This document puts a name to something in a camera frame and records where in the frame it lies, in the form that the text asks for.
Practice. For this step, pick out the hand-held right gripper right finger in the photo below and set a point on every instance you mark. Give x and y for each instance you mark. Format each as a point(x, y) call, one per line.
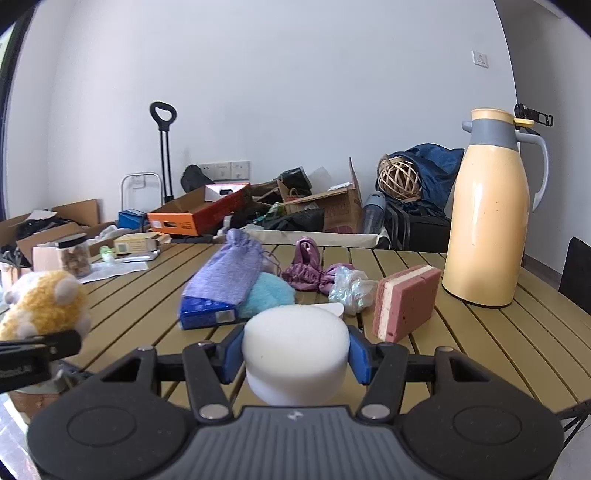
point(360, 355)

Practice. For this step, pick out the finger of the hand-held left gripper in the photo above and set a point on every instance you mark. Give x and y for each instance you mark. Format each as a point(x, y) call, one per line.
point(46, 346)

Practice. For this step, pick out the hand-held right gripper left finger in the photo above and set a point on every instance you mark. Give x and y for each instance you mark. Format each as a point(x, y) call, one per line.
point(233, 357)

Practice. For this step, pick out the white foam cylinder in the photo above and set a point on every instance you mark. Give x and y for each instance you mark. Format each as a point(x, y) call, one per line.
point(295, 350)

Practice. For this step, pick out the clear plastic wrap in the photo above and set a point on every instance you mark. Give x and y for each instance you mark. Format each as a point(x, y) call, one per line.
point(351, 288)

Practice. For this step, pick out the blue plush toy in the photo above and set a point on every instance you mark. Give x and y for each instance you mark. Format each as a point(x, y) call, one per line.
point(270, 295)

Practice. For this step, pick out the purple satin scrunchie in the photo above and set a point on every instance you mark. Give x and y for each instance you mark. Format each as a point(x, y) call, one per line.
point(307, 270)

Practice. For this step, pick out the yellow white plush hamster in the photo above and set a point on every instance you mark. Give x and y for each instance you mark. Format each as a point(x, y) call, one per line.
point(41, 300)

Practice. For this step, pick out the white plastic piece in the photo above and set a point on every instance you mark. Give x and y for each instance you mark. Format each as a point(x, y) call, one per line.
point(330, 309)

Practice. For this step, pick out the pink layered sponge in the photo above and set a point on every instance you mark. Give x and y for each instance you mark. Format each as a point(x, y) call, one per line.
point(406, 304)

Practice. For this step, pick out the open brown cardboard box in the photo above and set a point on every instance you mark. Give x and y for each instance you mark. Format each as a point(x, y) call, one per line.
point(46, 256)

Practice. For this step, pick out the clear jar black lid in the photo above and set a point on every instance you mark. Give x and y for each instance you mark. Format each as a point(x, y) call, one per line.
point(74, 258)

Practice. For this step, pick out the printed paper sheet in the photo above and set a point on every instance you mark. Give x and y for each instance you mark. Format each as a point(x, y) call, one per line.
point(115, 271)

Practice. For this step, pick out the small green bottle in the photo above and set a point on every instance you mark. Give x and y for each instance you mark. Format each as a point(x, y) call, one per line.
point(107, 254)

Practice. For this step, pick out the cream canvas wagon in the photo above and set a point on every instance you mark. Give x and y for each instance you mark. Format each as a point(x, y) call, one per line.
point(332, 239)

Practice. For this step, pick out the dark cloth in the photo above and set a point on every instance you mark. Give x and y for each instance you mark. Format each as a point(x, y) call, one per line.
point(300, 220)
point(32, 226)

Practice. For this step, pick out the white plastic bag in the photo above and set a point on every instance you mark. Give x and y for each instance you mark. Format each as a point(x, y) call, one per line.
point(104, 233)

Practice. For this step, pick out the silver foil packet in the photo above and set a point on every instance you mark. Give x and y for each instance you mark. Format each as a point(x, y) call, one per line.
point(143, 256)

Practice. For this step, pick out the yellow cardboard box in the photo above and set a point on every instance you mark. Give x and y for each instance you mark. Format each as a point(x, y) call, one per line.
point(138, 241)

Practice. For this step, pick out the blue water bottle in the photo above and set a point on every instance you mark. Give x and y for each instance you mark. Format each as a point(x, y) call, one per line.
point(373, 214)

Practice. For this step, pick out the orange cardboard box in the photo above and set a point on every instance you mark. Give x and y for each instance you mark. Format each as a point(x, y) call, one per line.
point(194, 217)

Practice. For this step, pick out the green snack bag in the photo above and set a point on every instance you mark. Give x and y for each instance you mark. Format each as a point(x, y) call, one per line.
point(274, 211)

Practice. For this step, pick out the blue box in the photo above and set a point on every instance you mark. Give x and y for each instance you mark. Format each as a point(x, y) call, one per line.
point(131, 218)

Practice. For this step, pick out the rattan ball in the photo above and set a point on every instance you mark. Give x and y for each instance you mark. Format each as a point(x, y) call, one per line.
point(399, 177)

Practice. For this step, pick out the black bag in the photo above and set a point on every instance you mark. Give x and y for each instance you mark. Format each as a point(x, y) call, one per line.
point(195, 179)

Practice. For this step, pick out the black pouch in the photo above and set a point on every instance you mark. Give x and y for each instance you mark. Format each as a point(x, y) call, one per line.
point(295, 177)

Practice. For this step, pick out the cream thermos jug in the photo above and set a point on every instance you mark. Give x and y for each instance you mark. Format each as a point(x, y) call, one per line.
point(489, 217)

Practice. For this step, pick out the navy blue bag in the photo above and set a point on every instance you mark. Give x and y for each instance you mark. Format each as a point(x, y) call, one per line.
point(438, 170)

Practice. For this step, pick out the silver tube frame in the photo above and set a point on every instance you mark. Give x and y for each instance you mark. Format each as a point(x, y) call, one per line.
point(123, 194)

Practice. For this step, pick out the white wall socket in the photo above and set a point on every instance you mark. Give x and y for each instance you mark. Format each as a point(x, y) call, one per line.
point(207, 167)
point(138, 181)
point(223, 170)
point(240, 170)

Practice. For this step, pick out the white wall switch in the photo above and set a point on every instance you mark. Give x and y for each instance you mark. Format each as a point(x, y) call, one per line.
point(480, 58)

